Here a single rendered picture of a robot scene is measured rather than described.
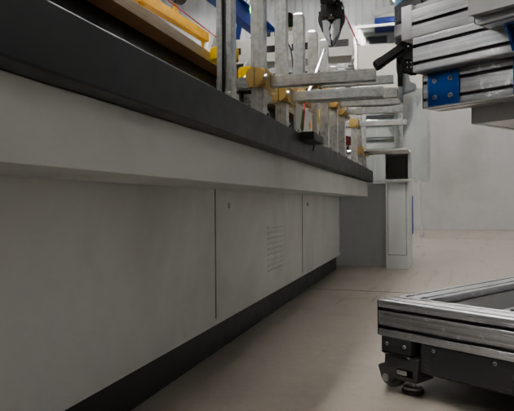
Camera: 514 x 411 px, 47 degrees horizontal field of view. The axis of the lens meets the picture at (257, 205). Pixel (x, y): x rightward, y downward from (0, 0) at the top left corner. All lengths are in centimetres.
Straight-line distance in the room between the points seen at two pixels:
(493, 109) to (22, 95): 122
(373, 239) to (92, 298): 342
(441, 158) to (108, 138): 996
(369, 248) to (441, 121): 650
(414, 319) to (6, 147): 107
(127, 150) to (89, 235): 32
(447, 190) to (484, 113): 902
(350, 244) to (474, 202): 635
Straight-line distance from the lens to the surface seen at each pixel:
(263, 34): 162
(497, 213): 1067
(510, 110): 162
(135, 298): 137
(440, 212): 1067
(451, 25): 159
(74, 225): 115
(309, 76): 160
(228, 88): 133
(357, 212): 446
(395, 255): 432
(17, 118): 71
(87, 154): 82
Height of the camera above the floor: 47
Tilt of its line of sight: level
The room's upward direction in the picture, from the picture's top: straight up
